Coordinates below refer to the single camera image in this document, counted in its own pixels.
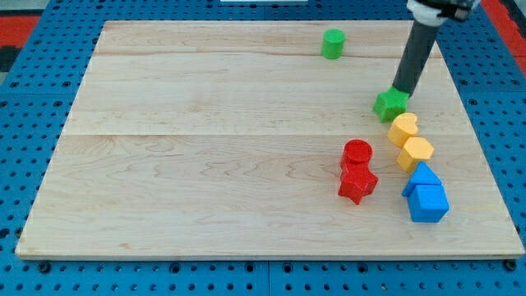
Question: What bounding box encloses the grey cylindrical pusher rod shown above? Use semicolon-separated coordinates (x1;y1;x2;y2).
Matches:
392;21;440;95

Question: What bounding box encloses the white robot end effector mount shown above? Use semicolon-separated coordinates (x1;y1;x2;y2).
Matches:
406;0;481;26

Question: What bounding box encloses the green star block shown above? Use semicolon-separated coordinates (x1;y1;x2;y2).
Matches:
373;86;409;123

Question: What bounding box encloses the red star block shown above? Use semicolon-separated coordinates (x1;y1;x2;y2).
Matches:
338;163;379;205

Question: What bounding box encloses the wooden board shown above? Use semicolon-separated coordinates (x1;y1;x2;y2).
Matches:
16;21;524;261

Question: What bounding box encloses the green cylinder block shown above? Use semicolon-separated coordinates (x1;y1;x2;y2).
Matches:
321;29;346;59

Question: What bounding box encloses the yellow heart block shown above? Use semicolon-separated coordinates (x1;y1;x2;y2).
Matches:
387;113;418;147

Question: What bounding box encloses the yellow hexagon block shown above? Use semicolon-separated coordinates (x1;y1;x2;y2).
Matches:
396;137;435;173

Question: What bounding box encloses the red cylinder block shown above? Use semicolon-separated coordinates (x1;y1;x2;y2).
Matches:
340;139;373;168

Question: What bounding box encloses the blue triangle block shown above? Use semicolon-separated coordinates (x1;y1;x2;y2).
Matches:
401;161;442;197

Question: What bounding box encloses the blue cube block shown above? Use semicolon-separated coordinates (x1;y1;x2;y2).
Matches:
408;184;450;223

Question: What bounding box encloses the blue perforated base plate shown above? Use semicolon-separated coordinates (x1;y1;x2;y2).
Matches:
1;1;525;295

